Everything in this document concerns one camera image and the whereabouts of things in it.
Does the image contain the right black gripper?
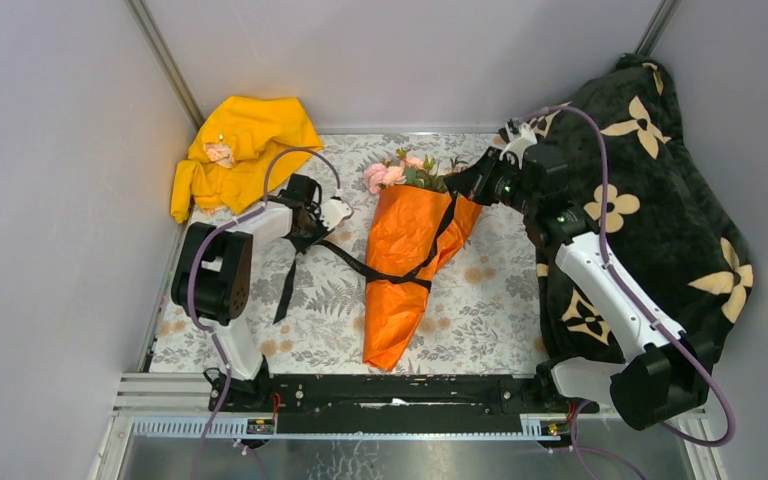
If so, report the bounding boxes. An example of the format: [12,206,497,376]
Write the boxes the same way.
[445,147,537,216]

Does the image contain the pink fake flower bunch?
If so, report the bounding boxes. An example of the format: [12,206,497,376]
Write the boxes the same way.
[395,148,468,193]

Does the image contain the orange wrapping paper sheet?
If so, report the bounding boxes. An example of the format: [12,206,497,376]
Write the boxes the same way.
[363,186,482,371]

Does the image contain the pink fake flower stem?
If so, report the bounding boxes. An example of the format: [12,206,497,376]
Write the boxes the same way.
[363,163,405,194]

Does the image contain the black strap bundle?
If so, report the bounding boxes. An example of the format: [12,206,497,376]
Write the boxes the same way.
[272,195,459,326]

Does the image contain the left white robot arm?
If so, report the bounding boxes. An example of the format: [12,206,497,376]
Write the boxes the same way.
[170,174,327,411]

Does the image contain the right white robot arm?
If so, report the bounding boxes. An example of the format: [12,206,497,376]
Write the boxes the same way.
[445,144,715,430]

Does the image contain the floral patterned tablecloth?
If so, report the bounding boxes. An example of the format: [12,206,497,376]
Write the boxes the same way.
[148,132,654,378]

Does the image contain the yellow cloth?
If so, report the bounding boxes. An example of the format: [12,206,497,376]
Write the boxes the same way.
[170,96,323,224]

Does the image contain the black floral plush blanket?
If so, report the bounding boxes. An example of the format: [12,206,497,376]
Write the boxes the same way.
[529,53,754,351]

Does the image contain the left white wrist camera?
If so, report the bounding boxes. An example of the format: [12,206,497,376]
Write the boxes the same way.
[319,196,353,231]

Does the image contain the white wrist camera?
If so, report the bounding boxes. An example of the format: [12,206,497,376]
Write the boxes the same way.
[500,119,538,166]
[319,196,353,231]

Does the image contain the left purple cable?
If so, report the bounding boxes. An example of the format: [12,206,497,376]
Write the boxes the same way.
[186,146,344,480]

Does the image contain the purple cable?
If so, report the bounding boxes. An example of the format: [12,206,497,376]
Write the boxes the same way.
[186,146,344,480]
[523,104,738,480]

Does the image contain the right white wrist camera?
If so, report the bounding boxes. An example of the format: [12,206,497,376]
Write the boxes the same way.
[500,119,538,166]

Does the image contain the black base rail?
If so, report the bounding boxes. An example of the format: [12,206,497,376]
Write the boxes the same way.
[203,368,580,435]

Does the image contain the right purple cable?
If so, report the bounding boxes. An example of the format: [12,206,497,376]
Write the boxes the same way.
[523,104,738,480]

